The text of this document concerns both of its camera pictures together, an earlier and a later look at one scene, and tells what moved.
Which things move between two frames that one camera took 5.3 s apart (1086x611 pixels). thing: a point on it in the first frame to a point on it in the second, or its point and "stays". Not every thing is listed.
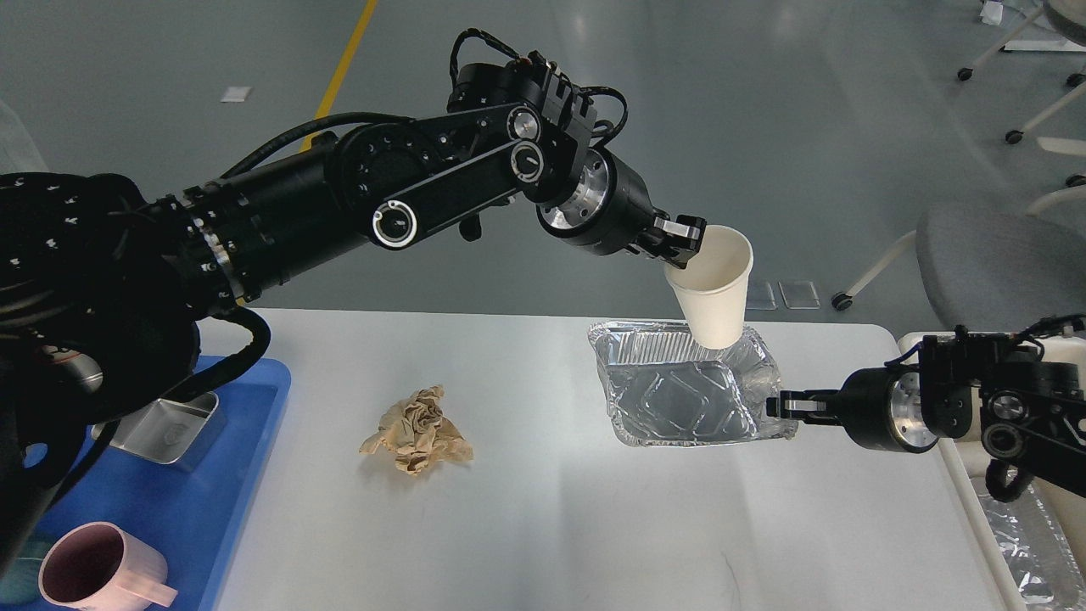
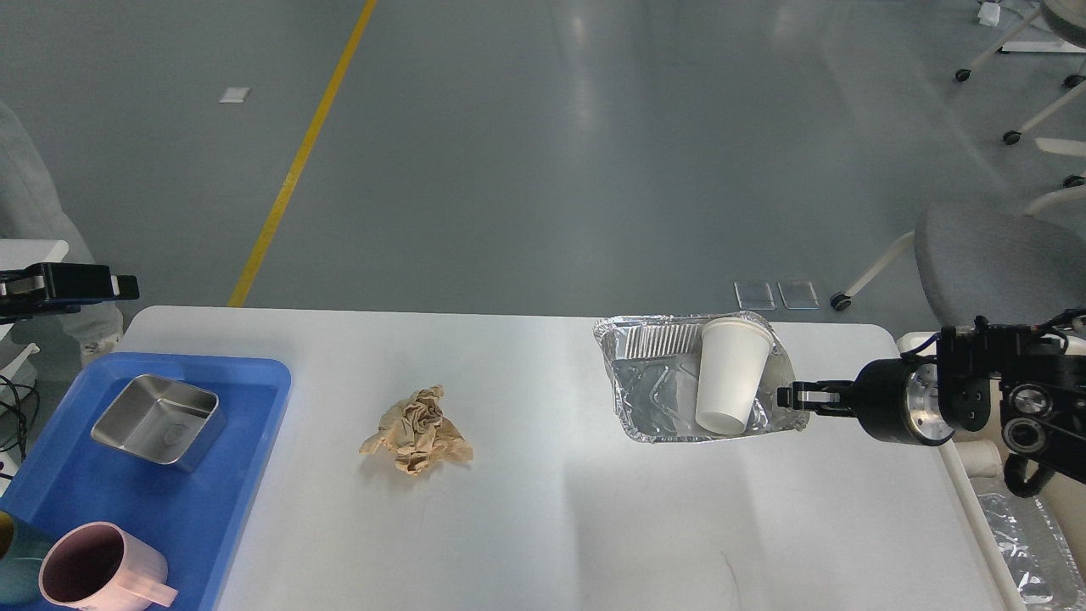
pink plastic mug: x=99 y=566 stays
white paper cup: x=713 y=286 to x=734 y=355
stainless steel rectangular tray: x=176 y=431 stays
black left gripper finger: x=685 y=232 to x=51 y=288
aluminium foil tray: x=662 y=389 stays
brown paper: x=419 y=434 stays
